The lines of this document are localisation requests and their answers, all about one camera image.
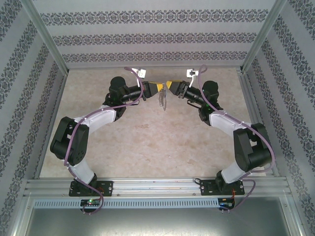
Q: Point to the silver keyring with fob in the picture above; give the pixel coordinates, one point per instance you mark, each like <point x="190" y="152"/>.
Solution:
<point x="164" y="103"/>

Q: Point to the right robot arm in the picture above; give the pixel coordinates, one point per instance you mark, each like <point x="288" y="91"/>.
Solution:
<point x="251" y="150"/>

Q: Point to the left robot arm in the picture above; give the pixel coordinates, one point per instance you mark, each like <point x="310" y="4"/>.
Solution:
<point x="69" y="142"/>

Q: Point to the right circuit board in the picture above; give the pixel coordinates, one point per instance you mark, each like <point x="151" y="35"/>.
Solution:
<point x="226" y="203"/>

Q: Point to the circuit board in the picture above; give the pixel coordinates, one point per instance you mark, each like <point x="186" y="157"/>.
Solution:
<point x="91" y="202"/>
<point x="226" y="203"/>

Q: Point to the left circuit board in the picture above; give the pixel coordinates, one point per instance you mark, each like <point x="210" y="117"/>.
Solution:
<point x="91" y="202"/>

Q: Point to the grey metal sheet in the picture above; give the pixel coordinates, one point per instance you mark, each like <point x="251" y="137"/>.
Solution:
<point x="157" y="223"/>

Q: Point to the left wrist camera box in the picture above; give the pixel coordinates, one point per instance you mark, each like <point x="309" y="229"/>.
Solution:
<point x="141" y="73"/>

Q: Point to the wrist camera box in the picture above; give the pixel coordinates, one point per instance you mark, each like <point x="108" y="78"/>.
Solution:
<point x="192" y="73"/>
<point x="141" y="73"/>

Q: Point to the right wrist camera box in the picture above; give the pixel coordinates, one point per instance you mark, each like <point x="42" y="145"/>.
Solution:
<point x="192" y="73"/>

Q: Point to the aluminium side rail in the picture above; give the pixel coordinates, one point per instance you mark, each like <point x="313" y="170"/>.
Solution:
<point x="246" y="83"/>
<point x="57" y="98"/>

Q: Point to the aluminium corner post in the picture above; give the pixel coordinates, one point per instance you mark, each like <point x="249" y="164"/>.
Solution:
<point x="261" y="37"/>
<point x="47" y="37"/>

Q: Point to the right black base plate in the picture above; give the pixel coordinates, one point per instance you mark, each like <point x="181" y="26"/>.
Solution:
<point x="208" y="188"/>

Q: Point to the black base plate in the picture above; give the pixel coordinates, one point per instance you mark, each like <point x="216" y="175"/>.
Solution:
<point x="105" y="188"/>
<point x="208" y="188"/>

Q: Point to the aluminium mounting rail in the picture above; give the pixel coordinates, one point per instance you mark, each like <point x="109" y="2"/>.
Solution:
<point x="157" y="186"/>

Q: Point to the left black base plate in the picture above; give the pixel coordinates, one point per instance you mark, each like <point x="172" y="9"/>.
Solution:
<point x="105" y="188"/>

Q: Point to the aluminium frame beam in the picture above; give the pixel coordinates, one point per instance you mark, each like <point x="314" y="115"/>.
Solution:
<point x="22" y="216"/>
<point x="294" y="216"/>

